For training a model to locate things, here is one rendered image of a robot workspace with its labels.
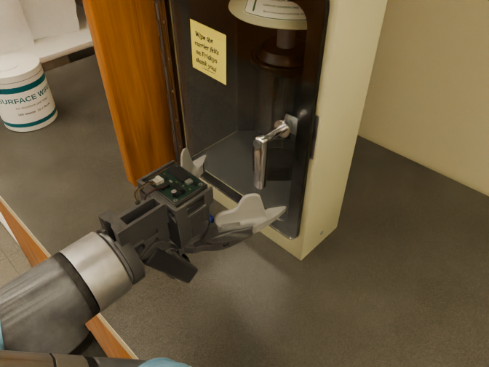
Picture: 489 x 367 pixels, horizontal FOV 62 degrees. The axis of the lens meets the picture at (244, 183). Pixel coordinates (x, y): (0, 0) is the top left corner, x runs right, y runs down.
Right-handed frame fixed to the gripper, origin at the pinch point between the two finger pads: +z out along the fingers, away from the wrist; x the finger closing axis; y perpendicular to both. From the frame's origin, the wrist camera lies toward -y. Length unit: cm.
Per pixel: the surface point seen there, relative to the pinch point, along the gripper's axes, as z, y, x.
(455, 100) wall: 52, -5, -9
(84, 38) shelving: 34, -23, 115
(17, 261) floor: -19, -115, 126
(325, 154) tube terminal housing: 11.0, 1.9, -5.4
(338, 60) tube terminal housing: 10.4, 16.1, -5.4
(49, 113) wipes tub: -1, -18, 67
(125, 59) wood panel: 3.4, 6.6, 31.6
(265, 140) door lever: 3.2, 6.1, -0.8
